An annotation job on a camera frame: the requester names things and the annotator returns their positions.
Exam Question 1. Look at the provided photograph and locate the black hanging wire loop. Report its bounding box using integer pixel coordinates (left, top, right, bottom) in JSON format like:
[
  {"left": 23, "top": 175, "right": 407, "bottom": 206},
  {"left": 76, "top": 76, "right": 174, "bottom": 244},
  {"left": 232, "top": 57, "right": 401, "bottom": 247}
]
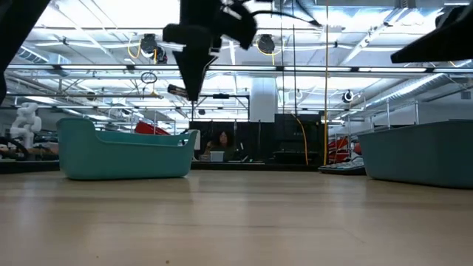
[{"left": 140, "top": 71, "right": 159, "bottom": 85}]

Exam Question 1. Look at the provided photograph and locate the red object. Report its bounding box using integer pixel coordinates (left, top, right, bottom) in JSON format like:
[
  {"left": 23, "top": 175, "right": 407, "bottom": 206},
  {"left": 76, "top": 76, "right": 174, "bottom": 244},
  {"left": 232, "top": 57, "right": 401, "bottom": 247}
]
[{"left": 134, "top": 120, "right": 171, "bottom": 136}]

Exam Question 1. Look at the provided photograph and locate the black left camera cable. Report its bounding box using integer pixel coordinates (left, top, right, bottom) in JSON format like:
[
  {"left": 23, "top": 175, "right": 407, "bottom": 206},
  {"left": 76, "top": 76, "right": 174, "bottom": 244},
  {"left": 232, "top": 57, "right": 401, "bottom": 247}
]
[{"left": 251, "top": 9, "right": 323, "bottom": 27}]

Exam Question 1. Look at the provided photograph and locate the white column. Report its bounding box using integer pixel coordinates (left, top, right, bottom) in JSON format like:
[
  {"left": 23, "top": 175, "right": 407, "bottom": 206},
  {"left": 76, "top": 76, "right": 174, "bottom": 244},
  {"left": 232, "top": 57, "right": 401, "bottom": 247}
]
[{"left": 249, "top": 77, "right": 277, "bottom": 123}]

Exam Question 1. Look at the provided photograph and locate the black metal table frame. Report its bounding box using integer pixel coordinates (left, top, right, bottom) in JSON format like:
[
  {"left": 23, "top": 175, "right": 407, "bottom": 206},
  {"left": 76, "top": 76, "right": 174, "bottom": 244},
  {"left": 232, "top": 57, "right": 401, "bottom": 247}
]
[{"left": 0, "top": 160, "right": 322, "bottom": 174}]

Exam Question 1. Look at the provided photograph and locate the teal plastic bin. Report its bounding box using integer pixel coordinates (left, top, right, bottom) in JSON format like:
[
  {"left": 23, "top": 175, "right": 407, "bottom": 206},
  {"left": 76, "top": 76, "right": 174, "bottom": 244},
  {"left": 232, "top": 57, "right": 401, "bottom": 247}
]
[
  {"left": 357, "top": 120, "right": 473, "bottom": 190},
  {"left": 55, "top": 117, "right": 200, "bottom": 181}
]

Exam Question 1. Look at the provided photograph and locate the person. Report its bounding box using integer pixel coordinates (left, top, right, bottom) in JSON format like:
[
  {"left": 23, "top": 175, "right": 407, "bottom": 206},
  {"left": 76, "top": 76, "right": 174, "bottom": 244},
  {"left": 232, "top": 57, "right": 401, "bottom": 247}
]
[{"left": 203, "top": 129, "right": 237, "bottom": 162}]

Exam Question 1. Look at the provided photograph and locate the white humanoid robot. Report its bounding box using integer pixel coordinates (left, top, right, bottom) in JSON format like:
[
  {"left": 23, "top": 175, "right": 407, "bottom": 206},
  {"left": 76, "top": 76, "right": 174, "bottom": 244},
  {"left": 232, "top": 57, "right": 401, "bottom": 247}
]
[{"left": 9, "top": 102, "right": 44, "bottom": 149}]

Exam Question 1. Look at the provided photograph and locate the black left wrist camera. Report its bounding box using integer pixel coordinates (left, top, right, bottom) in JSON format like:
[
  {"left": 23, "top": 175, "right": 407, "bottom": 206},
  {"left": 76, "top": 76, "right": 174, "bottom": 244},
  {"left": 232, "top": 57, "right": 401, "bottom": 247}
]
[{"left": 220, "top": 2, "right": 259, "bottom": 51}]

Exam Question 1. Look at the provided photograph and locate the silver ventilation duct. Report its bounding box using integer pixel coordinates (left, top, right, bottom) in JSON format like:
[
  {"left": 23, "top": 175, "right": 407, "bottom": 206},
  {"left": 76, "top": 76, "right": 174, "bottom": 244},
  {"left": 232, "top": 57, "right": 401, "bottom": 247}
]
[
  {"left": 364, "top": 61, "right": 473, "bottom": 110},
  {"left": 16, "top": 43, "right": 71, "bottom": 66}
]

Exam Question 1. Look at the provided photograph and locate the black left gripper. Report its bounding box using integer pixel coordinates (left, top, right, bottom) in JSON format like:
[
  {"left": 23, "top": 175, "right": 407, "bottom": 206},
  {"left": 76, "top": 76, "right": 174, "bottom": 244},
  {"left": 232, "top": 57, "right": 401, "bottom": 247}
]
[{"left": 162, "top": 0, "right": 223, "bottom": 102}]

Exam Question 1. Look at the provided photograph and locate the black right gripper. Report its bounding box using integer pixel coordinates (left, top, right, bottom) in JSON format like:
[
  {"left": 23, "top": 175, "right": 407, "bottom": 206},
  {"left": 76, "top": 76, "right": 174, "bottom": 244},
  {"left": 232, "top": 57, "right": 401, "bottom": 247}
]
[{"left": 390, "top": 3, "right": 473, "bottom": 64}]

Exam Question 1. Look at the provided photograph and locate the black partition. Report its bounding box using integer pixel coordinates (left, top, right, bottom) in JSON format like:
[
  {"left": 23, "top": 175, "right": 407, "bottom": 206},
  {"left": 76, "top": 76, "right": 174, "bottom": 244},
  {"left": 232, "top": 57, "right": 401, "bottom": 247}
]
[{"left": 188, "top": 112, "right": 322, "bottom": 166}]

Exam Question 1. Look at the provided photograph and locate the metal shelf rack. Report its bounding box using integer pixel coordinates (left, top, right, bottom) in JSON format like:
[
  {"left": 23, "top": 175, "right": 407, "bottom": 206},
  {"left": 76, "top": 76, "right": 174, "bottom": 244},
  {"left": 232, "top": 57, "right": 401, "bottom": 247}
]
[{"left": 347, "top": 100, "right": 421, "bottom": 129}]

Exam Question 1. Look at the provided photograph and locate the red cart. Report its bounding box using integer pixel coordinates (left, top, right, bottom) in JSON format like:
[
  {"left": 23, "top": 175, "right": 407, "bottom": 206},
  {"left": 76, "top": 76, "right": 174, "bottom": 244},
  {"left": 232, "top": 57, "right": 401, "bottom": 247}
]
[{"left": 327, "top": 135, "right": 361, "bottom": 164}]

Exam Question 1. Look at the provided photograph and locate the black calculator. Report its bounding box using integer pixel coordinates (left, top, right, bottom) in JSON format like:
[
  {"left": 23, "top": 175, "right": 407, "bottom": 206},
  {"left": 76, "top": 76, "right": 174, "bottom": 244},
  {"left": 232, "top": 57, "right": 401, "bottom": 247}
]
[{"left": 318, "top": 157, "right": 367, "bottom": 176}]

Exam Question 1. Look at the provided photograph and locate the orange cable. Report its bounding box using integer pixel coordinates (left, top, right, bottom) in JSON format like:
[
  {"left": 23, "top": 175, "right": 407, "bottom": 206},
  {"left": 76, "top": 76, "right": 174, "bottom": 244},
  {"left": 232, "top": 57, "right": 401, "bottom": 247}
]
[{"left": 290, "top": 112, "right": 310, "bottom": 166}]

